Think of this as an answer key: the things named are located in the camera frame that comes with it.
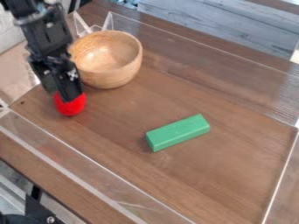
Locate clear acrylic enclosure wall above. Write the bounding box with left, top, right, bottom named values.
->
left=0, top=10, right=299, bottom=224

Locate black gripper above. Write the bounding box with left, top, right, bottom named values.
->
left=1, top=0, right=82, bottom=102

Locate red felt strawberry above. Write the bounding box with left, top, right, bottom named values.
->
left=53, top=92, right=86, bottom=116

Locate black clamp mount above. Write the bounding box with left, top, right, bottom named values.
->
left=0, top=186, right=65, bottom=224

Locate green rectangular block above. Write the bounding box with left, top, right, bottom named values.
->
left=145, top=114, right=211, bottom=152

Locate wooden bowl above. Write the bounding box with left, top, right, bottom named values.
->
left=68, top=31, right=144, bottom=89

